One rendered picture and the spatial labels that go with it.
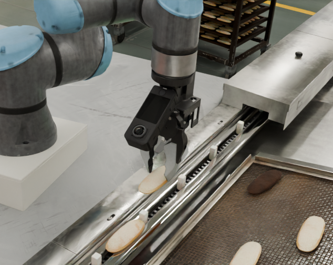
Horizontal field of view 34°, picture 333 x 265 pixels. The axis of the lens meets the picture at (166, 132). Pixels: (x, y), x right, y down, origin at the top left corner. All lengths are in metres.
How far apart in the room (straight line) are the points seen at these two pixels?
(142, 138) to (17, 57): 0.32
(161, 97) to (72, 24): 0.19
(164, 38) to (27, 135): 0.40
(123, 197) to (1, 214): 0.24
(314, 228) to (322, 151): 0.45
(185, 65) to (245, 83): 0.54
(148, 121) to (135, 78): 0.73
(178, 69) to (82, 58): 0.31
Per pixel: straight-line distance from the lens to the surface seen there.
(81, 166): 1.22
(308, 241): 0.93
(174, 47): 0.87
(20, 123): 1.12
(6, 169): 1.10
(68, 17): 0.85
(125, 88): 1.55
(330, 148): 1.41
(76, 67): 1.14
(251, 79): 1.45
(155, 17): 0.87
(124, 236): 0.99
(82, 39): 1.14
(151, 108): 0.91
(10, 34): 1.12
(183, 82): 0.90
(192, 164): 1.20
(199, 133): 1.28
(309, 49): 1.70
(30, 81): 1.09
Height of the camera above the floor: 1.53
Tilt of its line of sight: 32 degrees down
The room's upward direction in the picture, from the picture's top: 5 degrees clockwise
